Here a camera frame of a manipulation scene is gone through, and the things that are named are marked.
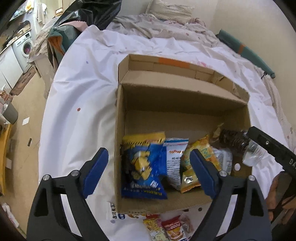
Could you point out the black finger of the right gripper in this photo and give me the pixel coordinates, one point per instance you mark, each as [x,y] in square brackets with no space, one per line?
[281,153]

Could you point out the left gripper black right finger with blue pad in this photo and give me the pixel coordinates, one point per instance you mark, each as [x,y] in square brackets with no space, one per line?
[238,210]

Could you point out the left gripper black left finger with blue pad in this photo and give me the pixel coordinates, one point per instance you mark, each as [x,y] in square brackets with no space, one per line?
[59,210]

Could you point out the dark brown clear snack packet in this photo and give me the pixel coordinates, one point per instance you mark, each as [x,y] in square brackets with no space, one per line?
[239,144]

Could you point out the yellow bear snack packet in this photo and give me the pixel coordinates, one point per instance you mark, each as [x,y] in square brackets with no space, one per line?
[155,228]

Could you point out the blue yellow chip bag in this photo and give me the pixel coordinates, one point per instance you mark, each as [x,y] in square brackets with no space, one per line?
[142,166]

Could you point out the person's right hand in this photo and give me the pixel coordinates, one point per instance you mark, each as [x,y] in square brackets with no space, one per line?
[271,202]

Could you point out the silver white snack packet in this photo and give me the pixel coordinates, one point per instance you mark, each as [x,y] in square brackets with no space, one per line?
[225,158]

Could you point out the brown patterned snack packet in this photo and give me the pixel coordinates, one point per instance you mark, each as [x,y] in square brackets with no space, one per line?
[186,223]

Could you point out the white red FOOD packet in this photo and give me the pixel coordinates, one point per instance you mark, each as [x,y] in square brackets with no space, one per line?
[113,215]

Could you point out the yellow orange snack bag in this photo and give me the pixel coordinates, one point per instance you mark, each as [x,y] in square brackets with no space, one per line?
[197,160]

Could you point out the red FOOD rice cake packet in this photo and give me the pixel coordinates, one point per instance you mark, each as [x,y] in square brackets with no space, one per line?
[174,229]

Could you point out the teal orange mat roll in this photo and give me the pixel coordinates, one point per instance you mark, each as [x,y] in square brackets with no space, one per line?
[244,51]

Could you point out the yellow wooden chair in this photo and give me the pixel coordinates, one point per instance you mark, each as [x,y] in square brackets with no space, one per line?
[5,136]

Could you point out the white paper scrap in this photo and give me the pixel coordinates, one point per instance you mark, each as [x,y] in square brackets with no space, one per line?
[26,121]

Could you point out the white blue snack bag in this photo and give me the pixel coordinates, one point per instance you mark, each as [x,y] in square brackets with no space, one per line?
[174,149]

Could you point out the white bed sheet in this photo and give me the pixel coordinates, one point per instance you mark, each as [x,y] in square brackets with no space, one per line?
[79,116]

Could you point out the brown door mat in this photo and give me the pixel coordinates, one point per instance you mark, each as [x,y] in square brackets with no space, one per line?
[23,81]

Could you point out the open cardboard box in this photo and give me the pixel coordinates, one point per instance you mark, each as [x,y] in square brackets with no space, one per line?
[183,100]

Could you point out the white kitchen cabinet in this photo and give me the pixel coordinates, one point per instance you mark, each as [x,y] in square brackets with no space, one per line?
[11,70]

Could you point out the floral blanket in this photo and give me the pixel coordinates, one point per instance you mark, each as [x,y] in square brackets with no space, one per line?
[148,26]

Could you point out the white washing machine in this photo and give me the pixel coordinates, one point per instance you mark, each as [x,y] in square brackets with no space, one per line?
[22,48]

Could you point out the beige pillow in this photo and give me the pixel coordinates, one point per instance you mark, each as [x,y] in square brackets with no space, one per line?
[170,12]

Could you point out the black plastic bag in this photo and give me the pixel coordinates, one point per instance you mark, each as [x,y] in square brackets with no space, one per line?
[77,17]

